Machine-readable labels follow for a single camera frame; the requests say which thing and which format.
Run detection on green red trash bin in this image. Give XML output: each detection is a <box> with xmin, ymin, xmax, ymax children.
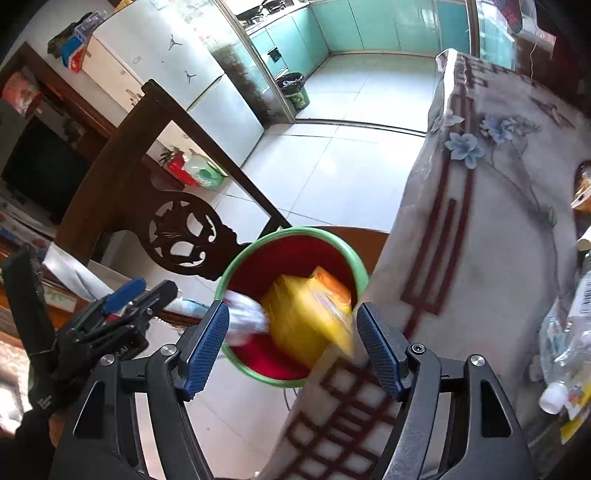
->
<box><xmin>215</xmin><ymin>227</ymin><xmax>369</xmax><ymax>388</ymax></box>

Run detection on dark carved wooden chair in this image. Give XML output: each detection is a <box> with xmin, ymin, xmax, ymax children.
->
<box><xmin>55</xmin><ymin>80</ymin><xmax>290</xmax><ymax>281</ymax></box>

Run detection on floral patterned tablecloth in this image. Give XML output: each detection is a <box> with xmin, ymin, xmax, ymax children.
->
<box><xmin>257</xmin><ymin>48</ymin><xmax>591</xmax><ymax>480</ymax></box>

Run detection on black kitchen trash bin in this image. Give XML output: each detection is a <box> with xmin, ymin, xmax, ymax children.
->
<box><xmin>276</xmin><ymin>72</ymin><xmax>310</xmax><ymax>111</ymax></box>

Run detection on black television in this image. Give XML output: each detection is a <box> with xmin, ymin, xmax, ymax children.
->
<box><xmin>1</xmin><ymin>117</ymin><xmax>89</xmax><ymax>225</ymax></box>

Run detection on white wrapper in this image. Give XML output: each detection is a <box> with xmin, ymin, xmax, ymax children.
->
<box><xmin>223</xmin><ymin>290</ymin><xmax>269</xmax><ymax>346</ymax></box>

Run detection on clear plastic bottle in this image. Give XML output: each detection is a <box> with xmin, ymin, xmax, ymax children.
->
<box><xmin>539</xmin><ymin>272</ymin><xmax>590</xmax><ymax>420</ymax></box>

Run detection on green white detergent bag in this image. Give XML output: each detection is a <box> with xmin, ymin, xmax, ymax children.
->
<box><xmin>182</xmin><ymin>153</ymin><xmax>225</xmax><ymax>190</ymax></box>

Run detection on white refrigerator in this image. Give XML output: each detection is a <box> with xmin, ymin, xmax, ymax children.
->
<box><xmin>82</xmin><ymin>0</ymin><xmax>263</xmax><ymax>166</ymax></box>

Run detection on yellow snack bag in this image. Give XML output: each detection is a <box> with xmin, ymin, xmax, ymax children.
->
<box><xmin>263</xmin><ymin>267</ymin><xmax>353</xmax><ymax>368</ymax></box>

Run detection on teal kitchen cabinets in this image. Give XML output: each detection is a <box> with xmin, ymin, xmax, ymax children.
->
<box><xmin>247</xmin><ymin>0</ymin><xmax>470</xmax><ymax>77</ymax></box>

